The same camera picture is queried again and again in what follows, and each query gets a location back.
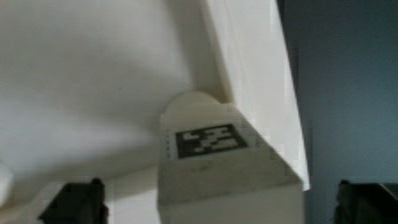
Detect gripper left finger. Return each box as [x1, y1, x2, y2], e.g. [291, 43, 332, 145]
[15, 177, 110, 224]

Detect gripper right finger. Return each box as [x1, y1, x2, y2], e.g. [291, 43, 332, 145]
[333, 180, 398, 224]

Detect white square table top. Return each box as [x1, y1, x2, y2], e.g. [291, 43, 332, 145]
[0, 0, 307, 224]

